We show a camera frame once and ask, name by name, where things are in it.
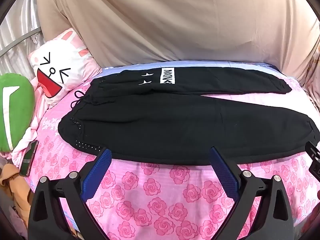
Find green pillow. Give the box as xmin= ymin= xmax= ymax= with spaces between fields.
xmin=0 ymin=73 xmax=35 ymax=152

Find pink floral bed sheet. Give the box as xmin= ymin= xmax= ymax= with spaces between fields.
xmin=12 ymin=60 xmax=320 ymax=240

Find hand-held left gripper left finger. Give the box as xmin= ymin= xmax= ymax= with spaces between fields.
xmin=28 ymin=148 xmax=112 ymax=240

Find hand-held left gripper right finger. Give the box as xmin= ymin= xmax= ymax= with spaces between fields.
xmin=209 ymin=147 xmax=294 ymax=240

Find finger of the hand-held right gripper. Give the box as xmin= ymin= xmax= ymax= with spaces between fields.
xmin=305 ymin=141 xmax=320 ymax=167

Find beige cloth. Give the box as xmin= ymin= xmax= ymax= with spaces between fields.
xmin=36 ymin=0 xmax=320 ymax=93

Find white rabbit face pillow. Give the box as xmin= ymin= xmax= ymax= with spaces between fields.
xmin=28 ymin=28 xmax=103 ymax=105

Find silver curtain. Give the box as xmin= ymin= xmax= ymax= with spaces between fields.
xmin=0 ymin=0 xmax=44 ymax=74

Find black pants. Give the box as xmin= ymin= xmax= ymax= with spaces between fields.
xmin=58 ymin=67 xmax=320 ymax=166

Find pink striped cloth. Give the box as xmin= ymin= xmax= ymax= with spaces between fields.
xmin=11 ymin=77 xmax=50 ymax=167

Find orange cloth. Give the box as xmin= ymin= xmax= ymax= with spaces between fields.
xmin=0 ymin=164 xmax=32 ymax=220

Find dark smartphone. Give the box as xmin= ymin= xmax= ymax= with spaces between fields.
xmin=19 ymin=140 xmax=39 ymax=177

